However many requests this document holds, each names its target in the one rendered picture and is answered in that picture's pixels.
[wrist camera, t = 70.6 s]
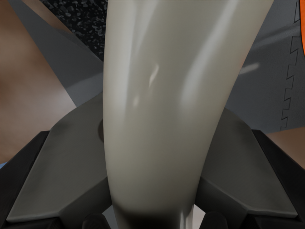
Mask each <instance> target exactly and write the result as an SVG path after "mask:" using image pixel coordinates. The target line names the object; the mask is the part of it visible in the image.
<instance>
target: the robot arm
mask: <svg viewBox="0 0 305 229"><path fill-rule="evenodd" d="M194 204H195V205H196V206H197V207H199V208H200V209H201V210H202V211H204V212H205V215H204V218H203V220H202V223H201V225H200V228H199V229H305V169H303V168H302V167H301V166H300V165H299V164H298V163H297V162H295V161H294V160H293V159H292V158H291V157H290V156H289V155H288V154H287V153H286V152H285V151H283V150H282V149H281V148H280V147H279V146H278V145H277V144H275V143H274V142H273V141H272V140H271V139H270V138H269V137H267V136H266V135H265V134H264V133H263V132H262V131H261V130H257V129H251V128H250V126H249V125H247V124H246V123H245V122H244V121H243V120H242V119H241V118H239V117H238V116H237V115H236V114H234V113H233V112H231V111H230V110H229V109H227V108H225V107H224V110H223V112H222V114H221V117H220V120H219V122H218V125H217V128H216V131H215V133H214V136H213V138H212V141H211V144H210V147H209V150H208V153H207V156H206V159H205V163H204V166H203V169H202V173H201V176H200V180H199V184H198V188H197V194H196V198H195V203H194ZM111 205H112V200H111V195H110V190H109V185H108V177H107V170H106V161H105V151H104V136H103V92H102V93H100V94H98V95H97V96H95V97H93V98H91V99H90V100H88V101H87V102H85V103H83V104H82V105H80V106H78V107H77V108H75V109H74V110H72V111H70V112H69V113H68V114H66V115H65V116H64V117H63V118H62V119H60V120H59V121H58V122H57V123H56V124H55V125H54V126H53V127H52V128H51V129H50V130H49V131H40V132H39V133H38V134H37V135H36V136H35V137H34V138H33V139H32V140H31V141H30V142H29V143H28V144H27V145H26V146H25V147H23V148H22V149H21V150H20V151H19V152H18V153H17V154H16V155H15V156H14V157H13V158H11V159H10V160H9V161H8V162H7V163H6V164H5V165H4V166H3V167H2V168H1V169H0V229H111V228H110V226H109V224H108V222H107V220H106V218H105V216H104V215H103V214H102V213H103V212H104V211H105V210H106V209H108V208H109V207H110V206H111Z"/></svg>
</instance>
